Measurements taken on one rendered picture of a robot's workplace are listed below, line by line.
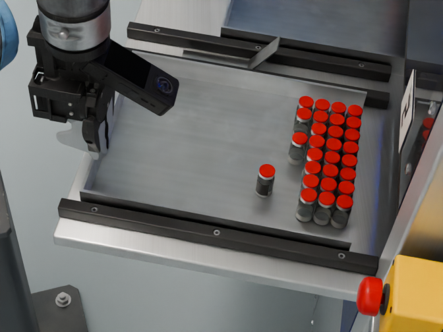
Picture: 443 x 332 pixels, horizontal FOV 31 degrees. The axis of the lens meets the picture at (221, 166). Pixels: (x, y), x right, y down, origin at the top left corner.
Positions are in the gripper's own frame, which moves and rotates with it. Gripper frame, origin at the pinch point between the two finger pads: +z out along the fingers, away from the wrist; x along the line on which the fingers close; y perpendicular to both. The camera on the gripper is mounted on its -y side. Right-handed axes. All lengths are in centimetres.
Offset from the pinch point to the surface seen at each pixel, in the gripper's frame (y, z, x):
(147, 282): 3, 93, -35
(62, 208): 3.2, 2.5, 7.9
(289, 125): -22.7, 4.2, -13.9
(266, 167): -20.6, -0.3, -2.0
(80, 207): 1.2, 2.5, 7.3
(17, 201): 42, 93, -51
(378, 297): -34.2, -8.8, 19.0
